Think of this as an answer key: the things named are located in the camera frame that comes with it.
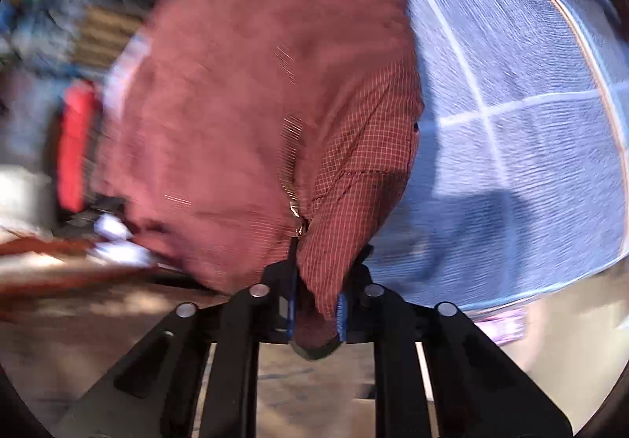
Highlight red blurred object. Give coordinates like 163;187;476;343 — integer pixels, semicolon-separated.
55;79;102;214

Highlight blue plaid blanket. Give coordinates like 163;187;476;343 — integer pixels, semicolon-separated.
105;0;629;327

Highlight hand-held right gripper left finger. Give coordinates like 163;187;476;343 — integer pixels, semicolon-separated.
55;249;302;438

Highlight maroon checked jacket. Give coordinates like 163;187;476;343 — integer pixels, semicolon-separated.
92;0;587;361

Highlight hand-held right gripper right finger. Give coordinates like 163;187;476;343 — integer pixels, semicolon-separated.
336;246;574;438

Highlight white paper scraps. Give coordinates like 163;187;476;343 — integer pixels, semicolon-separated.
92;213;154;268

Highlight wooden slatted crate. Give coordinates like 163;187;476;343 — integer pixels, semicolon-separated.
73;5;144;71

